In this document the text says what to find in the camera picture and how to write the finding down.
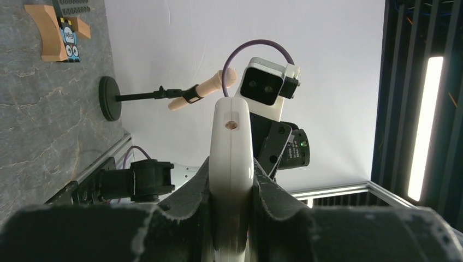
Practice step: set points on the pink microphone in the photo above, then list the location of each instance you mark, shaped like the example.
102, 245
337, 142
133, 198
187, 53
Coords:
198, 92

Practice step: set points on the black microphone stand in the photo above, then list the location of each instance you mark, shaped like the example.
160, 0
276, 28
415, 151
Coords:
110, 99

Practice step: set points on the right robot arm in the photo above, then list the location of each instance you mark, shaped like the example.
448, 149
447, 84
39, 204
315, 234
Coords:
146, 180

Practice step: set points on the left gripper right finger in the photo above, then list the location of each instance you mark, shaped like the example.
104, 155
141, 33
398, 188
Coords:
285, 229

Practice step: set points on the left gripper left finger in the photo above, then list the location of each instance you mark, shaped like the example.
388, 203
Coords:
176, 229

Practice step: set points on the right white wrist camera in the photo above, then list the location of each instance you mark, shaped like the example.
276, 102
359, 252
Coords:
266, 85

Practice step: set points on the ceiling light strip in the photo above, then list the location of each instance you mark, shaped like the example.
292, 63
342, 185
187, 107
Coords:
424, 128

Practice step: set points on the blue owl number block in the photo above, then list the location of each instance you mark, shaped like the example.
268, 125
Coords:
70, 41

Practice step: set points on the curved wooden arch block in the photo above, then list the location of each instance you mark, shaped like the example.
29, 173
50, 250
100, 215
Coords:
44, 16

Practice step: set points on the grey lego baseplate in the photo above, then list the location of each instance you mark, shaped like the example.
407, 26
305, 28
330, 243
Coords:
65, 8

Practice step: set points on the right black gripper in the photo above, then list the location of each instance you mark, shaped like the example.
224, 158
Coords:
269, 139

